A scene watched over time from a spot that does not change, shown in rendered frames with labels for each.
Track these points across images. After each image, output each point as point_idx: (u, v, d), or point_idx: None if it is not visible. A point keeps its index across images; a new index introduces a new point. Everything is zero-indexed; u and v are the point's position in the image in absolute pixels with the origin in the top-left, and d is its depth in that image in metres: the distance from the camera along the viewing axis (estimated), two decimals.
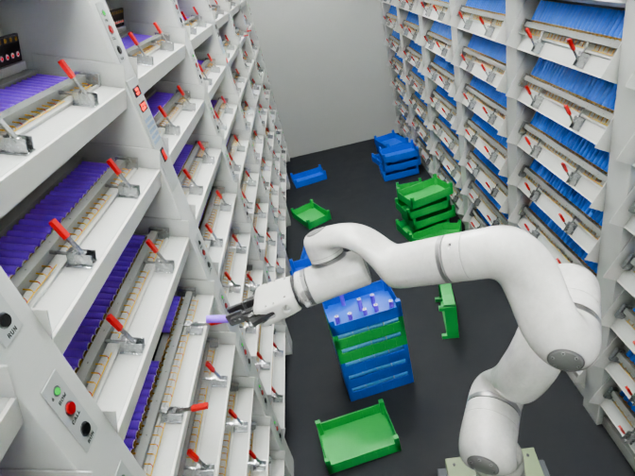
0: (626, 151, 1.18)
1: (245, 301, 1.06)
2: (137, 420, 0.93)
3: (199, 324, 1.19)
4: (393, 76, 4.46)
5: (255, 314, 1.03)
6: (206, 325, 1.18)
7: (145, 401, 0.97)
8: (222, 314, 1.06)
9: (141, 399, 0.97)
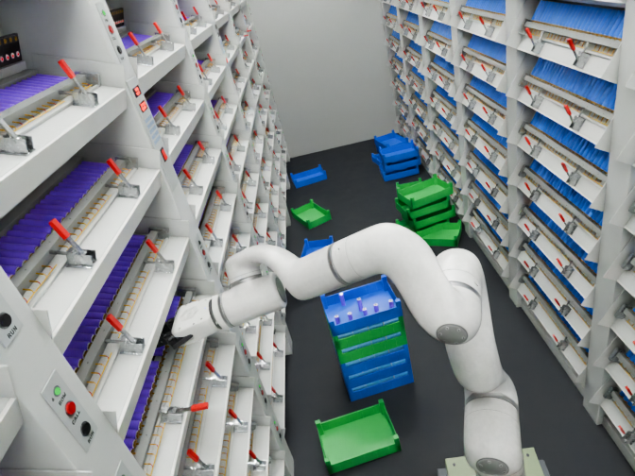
0: (626, 151, 1.18)
1: None
2: (137, 420, 0.93)
3: None
4: (393, 76, 4.46)
5: None
6: None
7: (145, 401, 0.97)
8: None
9: (141, 399, 0.97)
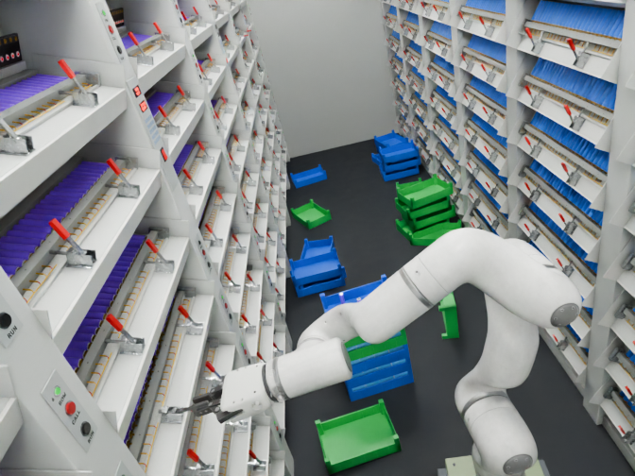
0: (626, 151, 1.18)
1: (213, 391, 0.95)
2: (130, 420, 0.93)
3: (193, 323, 1.19)
4: (393, 76, 4.46)
5: None
6: (190, 319, 1.17)
7: (138, 401, 0.97)
8: None
9: None
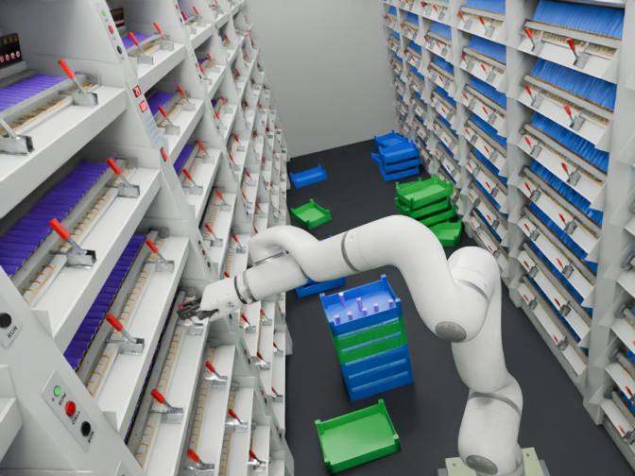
0: (626, 151, 1.18)
1: (195, 299, 1.16)
2: None
3: (193, 323, 1.19)
4: (393, 76, 4.46)
5: (202, 310, 1.13)
6: (190, 319, 1.17)
7: (138, 401, 0.97)
8: None
9: None
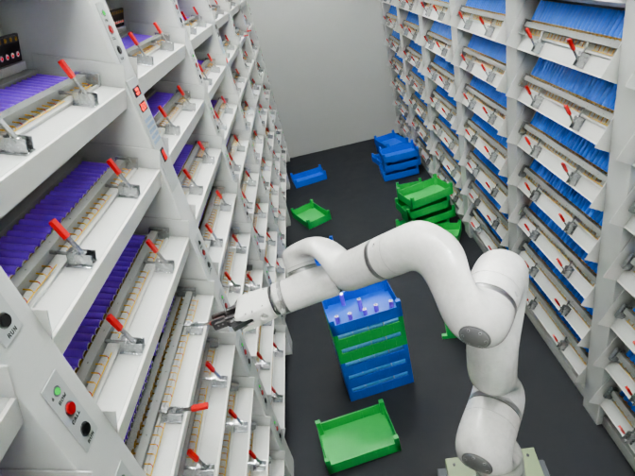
0: (626, 151, 1.18)
1: (228, 310, 1.18)
2: None
3: (199, 324, 1.19)
4: (393, 76, 4.46)
5: (236, 320, 1.16)
6: (206, 325, 1.18)
7: (138, 401, 0.97)
8: None
9: None
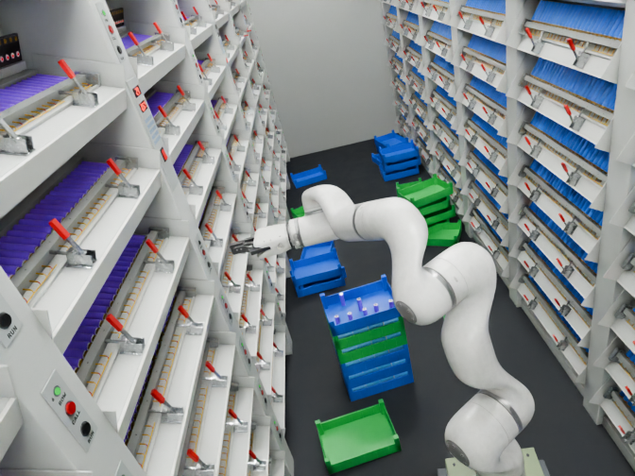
0: (626, 151, 1.18)
1: (246, 239, 1.31)
2: None
3: (193, 323, 1.19)
4: (393, 76, 4.46)
5: (253, 247, 1.29)
6: (190, 319, 1.17)
7: (138, 401, 0.97)
8: None
9: None
